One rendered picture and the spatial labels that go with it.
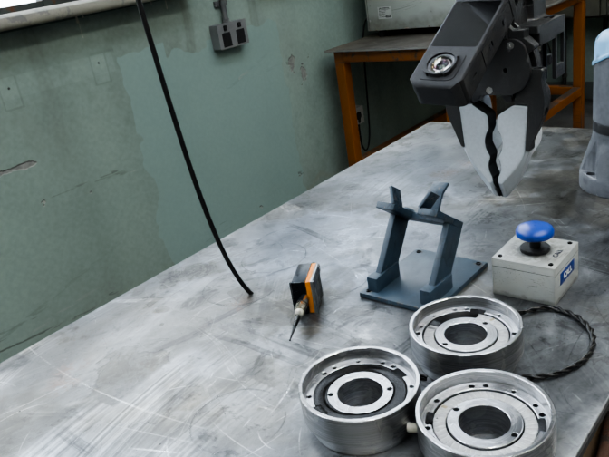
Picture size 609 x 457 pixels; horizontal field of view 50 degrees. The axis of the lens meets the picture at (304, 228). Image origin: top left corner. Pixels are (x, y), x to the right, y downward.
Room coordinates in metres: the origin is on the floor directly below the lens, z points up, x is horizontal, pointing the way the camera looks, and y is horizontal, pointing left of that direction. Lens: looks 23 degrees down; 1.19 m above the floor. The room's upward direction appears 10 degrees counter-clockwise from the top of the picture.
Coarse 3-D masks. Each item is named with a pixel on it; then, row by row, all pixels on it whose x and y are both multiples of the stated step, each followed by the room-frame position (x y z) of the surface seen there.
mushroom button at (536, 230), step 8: (520, 224) 0.65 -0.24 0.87; (528, 224) 0.64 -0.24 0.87; (536, 224) 0.64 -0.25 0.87; (544, 224) 0.64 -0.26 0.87; (520, 232) 0.64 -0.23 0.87; (528, 232) 0.63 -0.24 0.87; (536, 232) 0.63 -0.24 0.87; (544, 232) 0.62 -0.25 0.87; (552, 232) 0.63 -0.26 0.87; (528, 240) 0.63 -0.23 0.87; (536, 240) 0.62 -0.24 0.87; (544, 240) 0.62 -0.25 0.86
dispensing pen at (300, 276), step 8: (304, 264) 0.71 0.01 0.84; (296, 272) 0.69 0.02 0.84; (304, 272) 0.69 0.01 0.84; (296, 280) 0.67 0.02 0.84; (304, 280) 0.67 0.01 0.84; (296, 288) 0.66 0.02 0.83; (304, 288) 0.66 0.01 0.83; (296, 296) 0.66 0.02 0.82; (304, 296) 0.66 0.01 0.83; (296, 304) 0.65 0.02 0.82; (304, 304) 0.64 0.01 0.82; (296, 312) 0.63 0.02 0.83; (304, 312) 0.63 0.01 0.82; (296, 320) 0.61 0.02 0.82
